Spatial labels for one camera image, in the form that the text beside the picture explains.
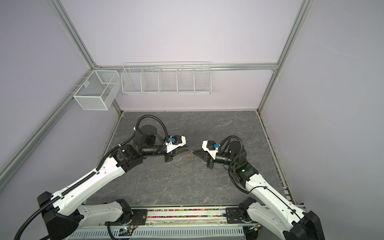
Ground white wire basket long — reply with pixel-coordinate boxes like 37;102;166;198
121;62;212;95

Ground aluminium frame profiles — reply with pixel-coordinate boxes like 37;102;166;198
0;0;314;193

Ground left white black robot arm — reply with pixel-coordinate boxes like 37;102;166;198
14;115;187;240

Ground white mesh box basket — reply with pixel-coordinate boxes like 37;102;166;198
74;70;121;111

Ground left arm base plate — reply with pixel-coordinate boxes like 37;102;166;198
110;209;148;226

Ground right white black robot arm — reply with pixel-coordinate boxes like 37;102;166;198
192;136;325;240

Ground white vented cable duct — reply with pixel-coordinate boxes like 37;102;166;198
69;227;245;240

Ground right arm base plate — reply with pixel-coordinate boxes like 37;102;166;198
223;197;257;224

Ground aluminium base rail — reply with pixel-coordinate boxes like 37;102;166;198
58;205;313;230

